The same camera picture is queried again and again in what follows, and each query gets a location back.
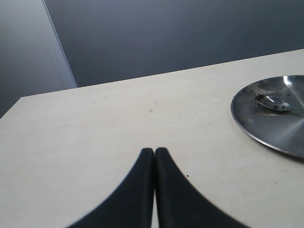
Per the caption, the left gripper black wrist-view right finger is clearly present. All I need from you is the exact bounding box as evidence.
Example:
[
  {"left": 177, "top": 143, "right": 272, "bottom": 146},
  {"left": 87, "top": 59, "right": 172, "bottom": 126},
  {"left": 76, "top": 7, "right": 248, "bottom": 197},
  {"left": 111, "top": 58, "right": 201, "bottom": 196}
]
[{"left": 155, "top": 147, "right": 247, "bottom": 228}]

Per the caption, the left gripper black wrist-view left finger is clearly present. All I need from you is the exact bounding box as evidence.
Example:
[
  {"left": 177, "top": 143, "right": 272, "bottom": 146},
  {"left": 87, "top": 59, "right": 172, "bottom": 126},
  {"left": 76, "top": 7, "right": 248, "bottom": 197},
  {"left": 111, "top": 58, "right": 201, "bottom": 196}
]
[{"left": 70, "top": 148, "right": 154, "bottom": 228}]

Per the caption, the stainless steel spoon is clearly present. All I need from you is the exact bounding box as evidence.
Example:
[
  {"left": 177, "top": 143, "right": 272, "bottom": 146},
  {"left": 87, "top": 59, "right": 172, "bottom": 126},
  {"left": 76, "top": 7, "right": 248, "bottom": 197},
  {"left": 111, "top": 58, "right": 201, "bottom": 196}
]
[{"left": 253, "top": 94, "right": 304, "bottom": 114}]

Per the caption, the round stainless steel plate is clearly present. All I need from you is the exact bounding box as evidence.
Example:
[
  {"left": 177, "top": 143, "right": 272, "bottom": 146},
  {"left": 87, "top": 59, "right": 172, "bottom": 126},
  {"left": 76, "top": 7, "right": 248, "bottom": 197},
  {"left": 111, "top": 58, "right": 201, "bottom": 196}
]
[{"left": 230, "top": 75, "right": 304, "bottom": 158}]

